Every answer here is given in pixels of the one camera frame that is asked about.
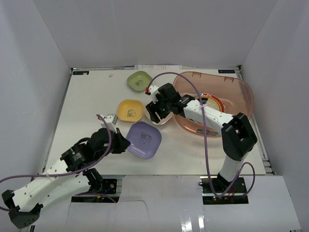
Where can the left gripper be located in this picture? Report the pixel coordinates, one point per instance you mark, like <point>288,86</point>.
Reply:
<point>119,141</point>

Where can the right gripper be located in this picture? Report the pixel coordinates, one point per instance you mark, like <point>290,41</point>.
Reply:
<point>152,107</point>

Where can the purple square panda dish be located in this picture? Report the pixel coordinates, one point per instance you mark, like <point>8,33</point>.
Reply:
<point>145,140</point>

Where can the cream round floral plate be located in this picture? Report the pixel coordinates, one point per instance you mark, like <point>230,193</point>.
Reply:
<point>212,103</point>

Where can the woven bamboo round tray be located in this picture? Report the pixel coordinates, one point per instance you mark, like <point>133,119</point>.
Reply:
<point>222,105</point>

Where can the red floral round plate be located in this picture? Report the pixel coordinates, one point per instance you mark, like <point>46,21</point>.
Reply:
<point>193,96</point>

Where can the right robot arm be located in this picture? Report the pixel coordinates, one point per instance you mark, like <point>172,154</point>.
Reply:
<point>237,134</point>

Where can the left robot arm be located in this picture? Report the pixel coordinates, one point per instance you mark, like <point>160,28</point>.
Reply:
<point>70,175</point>

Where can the pink translucent plastic bin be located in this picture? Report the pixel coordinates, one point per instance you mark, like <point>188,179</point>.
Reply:
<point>235,94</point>

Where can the cream square panda dish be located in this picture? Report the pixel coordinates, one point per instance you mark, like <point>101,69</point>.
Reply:
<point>162,121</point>

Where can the yellow square panda dish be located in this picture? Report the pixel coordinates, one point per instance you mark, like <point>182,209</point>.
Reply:
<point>130,111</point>

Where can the green square panda dish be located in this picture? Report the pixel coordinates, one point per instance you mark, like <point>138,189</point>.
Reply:
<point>139,81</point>

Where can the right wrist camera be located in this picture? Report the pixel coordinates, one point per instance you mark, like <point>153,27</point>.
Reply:
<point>152,91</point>

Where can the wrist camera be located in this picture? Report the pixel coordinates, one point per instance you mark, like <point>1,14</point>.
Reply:
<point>108,121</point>
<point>152,91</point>

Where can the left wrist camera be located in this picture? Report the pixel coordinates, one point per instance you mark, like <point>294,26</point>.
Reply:
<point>108,121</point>

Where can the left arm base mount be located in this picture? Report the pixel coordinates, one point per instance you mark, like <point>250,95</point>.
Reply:
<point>107,193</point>

